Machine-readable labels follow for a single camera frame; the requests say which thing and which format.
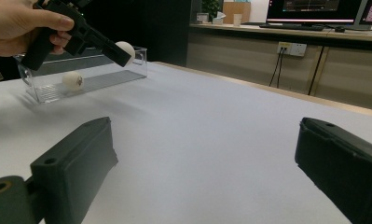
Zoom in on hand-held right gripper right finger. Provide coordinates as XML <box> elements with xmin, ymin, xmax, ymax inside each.
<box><xmin>294</xmin><ymin>117</ymin><xmax>372</xmax><ymax>224</ymax></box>

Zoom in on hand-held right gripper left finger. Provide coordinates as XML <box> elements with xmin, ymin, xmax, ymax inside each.
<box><xmin>29</xmin><ymin>116</ymin><xmax>119</xmax><ymax>224</ymax></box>

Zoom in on clear plastic storage box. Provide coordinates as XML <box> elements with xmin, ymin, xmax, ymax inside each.
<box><xmin>16</xmin><ymin>46</ymin><xmax>148</xmax><ymax>105</ymax></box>

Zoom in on dark curtain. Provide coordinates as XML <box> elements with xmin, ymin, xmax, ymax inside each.
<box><xmin>80</xmin><ymin>0</ymin><xmax>193</xmax><ymax>67</ymax></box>

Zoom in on light wooden table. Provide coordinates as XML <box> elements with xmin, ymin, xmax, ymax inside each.
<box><xmin>152</xmin><ymin>61</ymin><xmax>372</xmax><ymax>119</ymax></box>

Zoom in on green potted plant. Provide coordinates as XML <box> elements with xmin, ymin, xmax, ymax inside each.
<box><xmin>201</xmin><ymin>0</ymin><xmax>223</xmax><ymax>19</ymax></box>

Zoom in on tissue box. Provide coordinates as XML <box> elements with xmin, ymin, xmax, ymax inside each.
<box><xmin>211</xmin><ymin>10</ymin><xmax>227</xmax><ymax>26</ymax></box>

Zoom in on brown cardboard box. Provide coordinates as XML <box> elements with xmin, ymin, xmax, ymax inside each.
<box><xmin>222</xmin><ymin>1</ymin><xmax>252</xmax><ymax>25</ymax></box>

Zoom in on long wooden desk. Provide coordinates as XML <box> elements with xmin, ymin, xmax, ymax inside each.
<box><xmin>188</xmin><ymin>22</ymin><xmax>372</xmax><ymax>52</ymax></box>

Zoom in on black socket cable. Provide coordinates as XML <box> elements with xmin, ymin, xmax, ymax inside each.
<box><xmin>277</xmin><ymin>49</ymin><xmax>285</xmax><ymax>89</ymax></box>
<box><xmin>269</xmin><ymin>49</ymin><xmax>283</xmax><ymax>88</ymax></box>

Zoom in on white wall socket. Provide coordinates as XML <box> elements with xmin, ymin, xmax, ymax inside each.
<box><xmin>276</xmin><ymin>41</ymin><xmax>308</xmax><ymax>58</ymax></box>

